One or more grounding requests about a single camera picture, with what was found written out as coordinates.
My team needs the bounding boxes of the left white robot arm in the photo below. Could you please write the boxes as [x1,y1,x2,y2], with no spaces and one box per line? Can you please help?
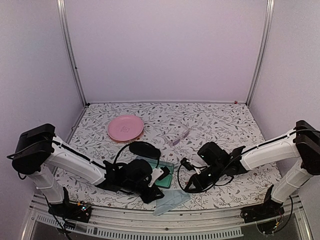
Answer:
[7,123,167,204]

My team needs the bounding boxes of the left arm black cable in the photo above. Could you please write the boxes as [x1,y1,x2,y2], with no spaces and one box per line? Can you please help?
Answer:
[112,143,161,173]

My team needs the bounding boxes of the grey marbled glasses case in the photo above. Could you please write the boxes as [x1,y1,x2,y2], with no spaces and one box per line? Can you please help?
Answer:
[136,157,175,189]

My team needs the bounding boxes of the pink clear sunglasses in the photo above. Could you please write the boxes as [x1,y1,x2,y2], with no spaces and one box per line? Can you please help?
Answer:
[161,122,191,147]

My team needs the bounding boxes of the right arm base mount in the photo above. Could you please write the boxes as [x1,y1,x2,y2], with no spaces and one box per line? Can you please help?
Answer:
[240,185,285,223]

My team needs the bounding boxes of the right aluminium frame post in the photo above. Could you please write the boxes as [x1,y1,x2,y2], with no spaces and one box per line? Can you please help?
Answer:
[245,0,275,108]

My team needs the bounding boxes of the left aluminium frame post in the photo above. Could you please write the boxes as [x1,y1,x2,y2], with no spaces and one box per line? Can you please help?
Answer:
[56,0,88,107]

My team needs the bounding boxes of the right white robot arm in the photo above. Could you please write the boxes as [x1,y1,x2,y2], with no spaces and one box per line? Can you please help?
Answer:
[181,120,320,218]

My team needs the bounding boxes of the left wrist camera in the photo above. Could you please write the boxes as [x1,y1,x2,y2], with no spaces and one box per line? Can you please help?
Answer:
[148,166,170,188]

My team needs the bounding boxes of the pink round plate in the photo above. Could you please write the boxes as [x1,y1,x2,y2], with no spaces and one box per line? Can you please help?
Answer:
[107,115,144,143]

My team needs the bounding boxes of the front aluminium rail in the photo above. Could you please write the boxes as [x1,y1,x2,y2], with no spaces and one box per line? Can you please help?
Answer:
[22,193,313,240]

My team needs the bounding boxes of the aluminium frame post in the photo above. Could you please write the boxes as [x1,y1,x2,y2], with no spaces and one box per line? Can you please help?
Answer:
[245,0,275,108]
[56,0,88,107]

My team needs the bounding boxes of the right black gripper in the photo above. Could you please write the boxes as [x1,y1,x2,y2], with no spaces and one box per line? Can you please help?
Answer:
[184,162,225,193]

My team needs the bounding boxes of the black beige glasses case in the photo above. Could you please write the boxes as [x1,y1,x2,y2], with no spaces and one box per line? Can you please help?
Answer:
[129,141,161,160]

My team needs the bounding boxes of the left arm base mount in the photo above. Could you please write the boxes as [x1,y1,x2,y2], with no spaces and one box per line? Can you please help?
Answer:
[48,187,92,223]

